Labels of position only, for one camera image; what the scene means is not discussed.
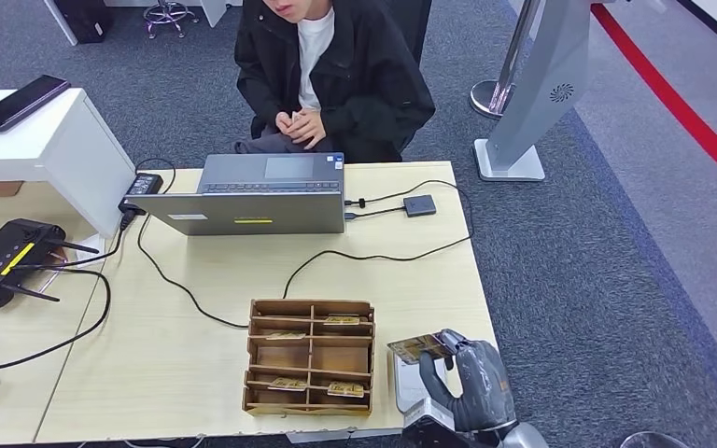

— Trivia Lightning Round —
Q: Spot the person's right hand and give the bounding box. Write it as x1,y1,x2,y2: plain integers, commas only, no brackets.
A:
274,111,304,138

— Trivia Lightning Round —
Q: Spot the person's left hand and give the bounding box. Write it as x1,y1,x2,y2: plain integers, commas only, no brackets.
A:
288,109,329,151

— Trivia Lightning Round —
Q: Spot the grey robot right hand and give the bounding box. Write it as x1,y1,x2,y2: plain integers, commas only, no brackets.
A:
418,329,517,434

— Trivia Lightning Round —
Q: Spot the person's ID card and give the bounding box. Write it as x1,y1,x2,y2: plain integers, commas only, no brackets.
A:
387,332,457,366

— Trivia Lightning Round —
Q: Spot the wooden card organizer box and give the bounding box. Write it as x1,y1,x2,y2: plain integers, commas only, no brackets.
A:
242,299,376,416

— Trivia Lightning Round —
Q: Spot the person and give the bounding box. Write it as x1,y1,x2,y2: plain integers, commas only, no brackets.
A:
233,0,437,165

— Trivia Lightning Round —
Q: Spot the grey laptop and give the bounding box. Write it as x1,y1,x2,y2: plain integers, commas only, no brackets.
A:
124,151,347,237

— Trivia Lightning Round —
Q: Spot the small black square device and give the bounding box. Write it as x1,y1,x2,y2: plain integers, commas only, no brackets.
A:
403,195,438,218

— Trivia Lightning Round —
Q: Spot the white furniture panel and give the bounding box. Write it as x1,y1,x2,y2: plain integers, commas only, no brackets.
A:
200,0,244,29

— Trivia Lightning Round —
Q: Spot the black laptop power adapter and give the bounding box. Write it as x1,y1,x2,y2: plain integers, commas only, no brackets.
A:
121,173,165,215

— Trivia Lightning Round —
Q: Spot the chrome stool base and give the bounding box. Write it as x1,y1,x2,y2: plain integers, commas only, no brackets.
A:
143,0,200,39

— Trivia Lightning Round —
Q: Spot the clear round dome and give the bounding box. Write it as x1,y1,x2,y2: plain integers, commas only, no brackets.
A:
619,431,691,448

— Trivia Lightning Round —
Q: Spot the black cabinet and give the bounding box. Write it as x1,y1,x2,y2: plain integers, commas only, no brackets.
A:
53,0,116,45

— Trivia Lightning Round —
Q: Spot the grey kiosk stand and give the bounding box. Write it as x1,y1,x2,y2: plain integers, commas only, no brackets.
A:
473,0,596,184

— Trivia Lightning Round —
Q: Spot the white furniture leg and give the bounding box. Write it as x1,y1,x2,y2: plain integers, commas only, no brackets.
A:
43,0,81,48

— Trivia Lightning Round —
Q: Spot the white desk riser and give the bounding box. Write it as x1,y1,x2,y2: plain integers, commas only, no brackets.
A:
0,87,137,241

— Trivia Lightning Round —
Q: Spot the black smartphone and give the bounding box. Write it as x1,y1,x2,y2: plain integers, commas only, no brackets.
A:
0,75,72,133

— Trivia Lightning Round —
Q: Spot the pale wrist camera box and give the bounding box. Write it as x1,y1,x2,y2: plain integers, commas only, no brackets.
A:
402,399,457,448

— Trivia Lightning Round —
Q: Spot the black laptop charging cable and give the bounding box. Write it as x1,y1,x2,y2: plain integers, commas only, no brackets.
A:
134,157,476,330

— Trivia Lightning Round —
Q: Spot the short black USB cable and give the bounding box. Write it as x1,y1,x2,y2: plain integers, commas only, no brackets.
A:
344,206,407,222

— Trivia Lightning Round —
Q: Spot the chrome stanchion post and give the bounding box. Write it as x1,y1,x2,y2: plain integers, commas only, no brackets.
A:
470,0,542,119

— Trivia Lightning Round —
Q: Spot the black mains cable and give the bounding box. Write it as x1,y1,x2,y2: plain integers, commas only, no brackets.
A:
11,197,148,272

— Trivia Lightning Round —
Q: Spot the black router power cable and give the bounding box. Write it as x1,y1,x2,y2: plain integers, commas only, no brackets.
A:
0,265,114,376

